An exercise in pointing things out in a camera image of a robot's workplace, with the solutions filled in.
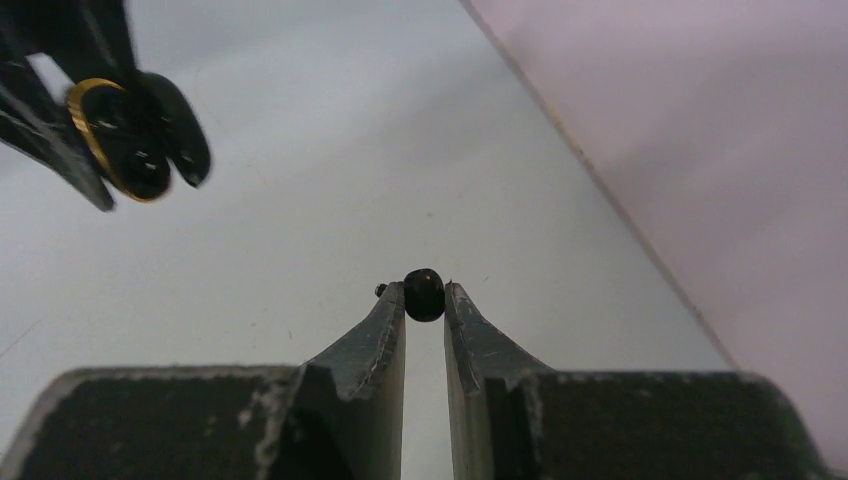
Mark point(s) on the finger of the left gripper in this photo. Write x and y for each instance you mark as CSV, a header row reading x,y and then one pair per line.
x,y
85,39
33,123

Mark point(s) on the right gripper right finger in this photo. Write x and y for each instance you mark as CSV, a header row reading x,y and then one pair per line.
x,y
514,417

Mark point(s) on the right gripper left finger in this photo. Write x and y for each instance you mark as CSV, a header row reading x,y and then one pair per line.
x,y
338,415

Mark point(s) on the black earbud charging case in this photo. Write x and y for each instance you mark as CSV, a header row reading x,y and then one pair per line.
x,y
138,137

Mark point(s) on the black earbud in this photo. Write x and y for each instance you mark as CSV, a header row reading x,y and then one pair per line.
x,y
419,296

